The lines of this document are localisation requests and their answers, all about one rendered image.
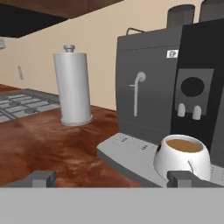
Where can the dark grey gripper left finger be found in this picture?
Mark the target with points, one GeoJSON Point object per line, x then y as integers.
{"type": "Point", "coordinates": [40, 178]}

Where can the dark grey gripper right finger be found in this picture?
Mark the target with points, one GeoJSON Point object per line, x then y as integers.
{"type": "Point", "coordinates": [182, 179]}

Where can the white coffee cup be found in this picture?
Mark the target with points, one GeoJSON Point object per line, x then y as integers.
{"type": "Point", "coordinates": [180, 157]}

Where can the dark grey coffee machine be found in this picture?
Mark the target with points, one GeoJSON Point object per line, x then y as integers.
{"type": "Point", "coordinates": [157, 96]}

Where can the grey hob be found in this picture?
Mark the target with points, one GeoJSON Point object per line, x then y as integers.
{"type": "Point", "coordinates": [22, 103]}

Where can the grey paper towel roll holder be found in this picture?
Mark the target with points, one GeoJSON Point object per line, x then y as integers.
{"type": "Point", "coordinates": [73, 87]}

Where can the black extractor hood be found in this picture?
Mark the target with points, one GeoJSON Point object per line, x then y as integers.
{"type": "Point", "coordinates": [20, 23]}

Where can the pale wall socket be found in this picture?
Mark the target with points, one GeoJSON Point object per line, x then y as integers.
{"type": "Point", "coordinates": [20, 73]}

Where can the brown wall cupboard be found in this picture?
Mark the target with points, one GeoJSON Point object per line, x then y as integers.
{"type": "Point", "coordinates": [67, 7]}

